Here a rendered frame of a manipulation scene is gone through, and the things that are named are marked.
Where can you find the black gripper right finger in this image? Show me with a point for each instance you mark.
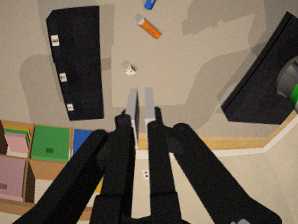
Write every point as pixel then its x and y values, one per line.
pixel 222 196

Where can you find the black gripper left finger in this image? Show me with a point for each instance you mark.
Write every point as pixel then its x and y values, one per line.
pixel 66 198

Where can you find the orange aa battery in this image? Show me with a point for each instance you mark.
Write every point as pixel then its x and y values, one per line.
pixel 149 28

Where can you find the blue battery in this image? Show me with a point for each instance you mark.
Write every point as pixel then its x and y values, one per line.
pixel 149 4

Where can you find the black rack of bins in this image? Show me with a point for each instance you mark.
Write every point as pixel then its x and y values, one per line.
pixel 76 31

